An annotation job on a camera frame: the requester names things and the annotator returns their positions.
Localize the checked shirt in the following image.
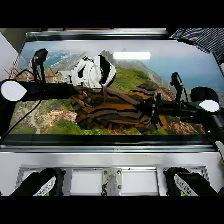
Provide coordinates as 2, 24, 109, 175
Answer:
169, 27, 224, 65

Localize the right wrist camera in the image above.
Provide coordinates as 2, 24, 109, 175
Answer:
169, 71, 185, 98

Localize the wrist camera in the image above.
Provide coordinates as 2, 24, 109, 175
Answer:
169, 71, 185, 98
30, 48, 50, 83

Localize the white and black garment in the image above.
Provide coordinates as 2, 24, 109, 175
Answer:
64, 54, 118, 90

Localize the brown striped garment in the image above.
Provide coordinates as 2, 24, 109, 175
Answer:
69, 83, 172, 136

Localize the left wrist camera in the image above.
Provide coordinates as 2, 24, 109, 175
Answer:
30, 48, 50, 83

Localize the black cable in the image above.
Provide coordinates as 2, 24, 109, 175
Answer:
0, 99, 44, 140

